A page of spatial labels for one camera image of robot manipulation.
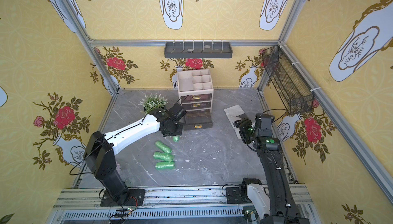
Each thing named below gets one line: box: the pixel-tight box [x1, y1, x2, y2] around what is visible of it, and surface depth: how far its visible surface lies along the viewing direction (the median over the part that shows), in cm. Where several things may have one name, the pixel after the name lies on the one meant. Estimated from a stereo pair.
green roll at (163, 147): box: [155, 140, 172, 154], surface depth 91 cm
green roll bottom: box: [155, 161, 176, 170], surface depth 83 cm
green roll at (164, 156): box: [153, 151, 175, 162], surface depth 86 cm
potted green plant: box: [138, 92, 169, 115], surface depth 92 cm
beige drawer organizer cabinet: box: [177, 69, 214, 131], surface depth 94 cm
